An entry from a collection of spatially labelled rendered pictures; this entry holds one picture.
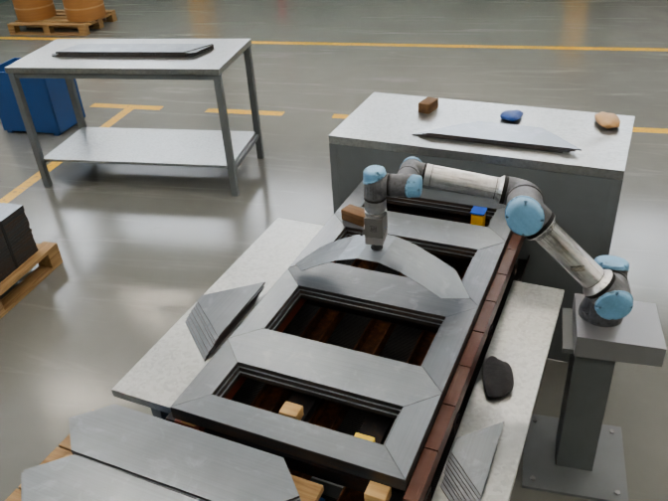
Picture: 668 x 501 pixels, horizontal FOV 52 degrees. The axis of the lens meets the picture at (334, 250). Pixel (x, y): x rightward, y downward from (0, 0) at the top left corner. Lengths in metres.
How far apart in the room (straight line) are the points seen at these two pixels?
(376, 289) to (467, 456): 0.71
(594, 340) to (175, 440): 1.41
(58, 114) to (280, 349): 4.77
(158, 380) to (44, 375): 1.49
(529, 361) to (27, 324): 2.83
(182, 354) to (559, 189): 1.68
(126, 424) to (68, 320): 2.06
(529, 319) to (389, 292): 0.56
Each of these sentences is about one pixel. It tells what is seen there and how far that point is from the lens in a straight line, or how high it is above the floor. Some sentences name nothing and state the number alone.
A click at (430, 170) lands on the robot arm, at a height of 1.29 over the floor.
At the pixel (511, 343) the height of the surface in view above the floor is 0.68.
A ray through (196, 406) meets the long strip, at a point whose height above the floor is 0.86.
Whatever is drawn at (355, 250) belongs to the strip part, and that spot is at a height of 1.02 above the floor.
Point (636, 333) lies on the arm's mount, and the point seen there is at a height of 0.76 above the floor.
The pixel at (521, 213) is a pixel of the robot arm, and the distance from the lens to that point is 2.21.
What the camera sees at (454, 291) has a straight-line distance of 2.39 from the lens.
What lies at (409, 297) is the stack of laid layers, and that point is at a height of 0.86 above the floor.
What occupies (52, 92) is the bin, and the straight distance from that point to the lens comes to 6.66.
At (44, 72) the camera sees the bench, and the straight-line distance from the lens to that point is 5.33.
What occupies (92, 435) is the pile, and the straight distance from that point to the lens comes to 2.17.
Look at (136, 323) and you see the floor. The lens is 3.98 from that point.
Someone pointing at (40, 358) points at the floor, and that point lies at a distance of 3.97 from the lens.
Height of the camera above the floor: 2.33
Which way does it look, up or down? 33 degrees down
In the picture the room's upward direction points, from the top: 4 degrees counter-clockwise
